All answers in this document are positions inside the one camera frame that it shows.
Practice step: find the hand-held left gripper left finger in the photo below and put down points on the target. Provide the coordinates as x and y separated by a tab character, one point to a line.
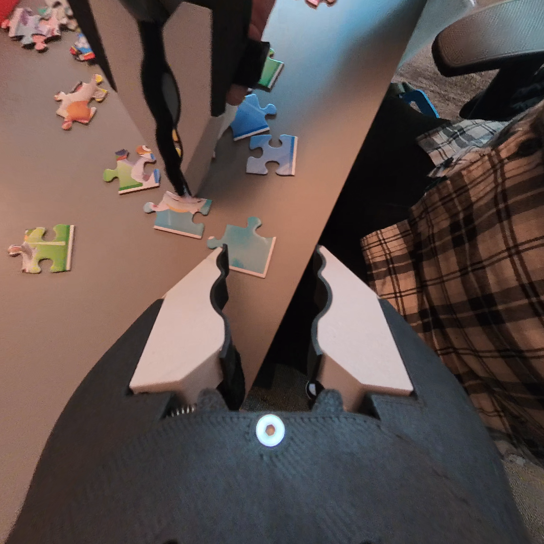
182	340

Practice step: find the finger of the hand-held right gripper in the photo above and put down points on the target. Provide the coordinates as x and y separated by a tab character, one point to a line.
195	63
123	55

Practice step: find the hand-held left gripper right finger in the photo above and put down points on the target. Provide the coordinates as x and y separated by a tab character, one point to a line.
361	340

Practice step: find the plain teal puzzle piece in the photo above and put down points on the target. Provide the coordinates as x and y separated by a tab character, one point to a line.
250	250

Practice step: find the blue rainbow puzzle piece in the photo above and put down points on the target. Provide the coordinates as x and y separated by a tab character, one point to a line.
178	221

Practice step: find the light blue stripe-edged puzzle piece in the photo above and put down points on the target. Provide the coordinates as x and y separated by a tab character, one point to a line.
276	157

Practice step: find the jigsaw puzzle pieces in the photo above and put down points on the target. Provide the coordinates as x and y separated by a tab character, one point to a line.
55	246

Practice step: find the grey desk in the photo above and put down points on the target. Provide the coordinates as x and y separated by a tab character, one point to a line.
63	191

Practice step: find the person's right hand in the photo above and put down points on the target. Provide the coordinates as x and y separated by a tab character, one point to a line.
236	94

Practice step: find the person's plaid shirt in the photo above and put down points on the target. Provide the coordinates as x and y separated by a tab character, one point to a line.
467	276

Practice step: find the black chair armrest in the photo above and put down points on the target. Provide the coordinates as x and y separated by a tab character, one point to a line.
488	38

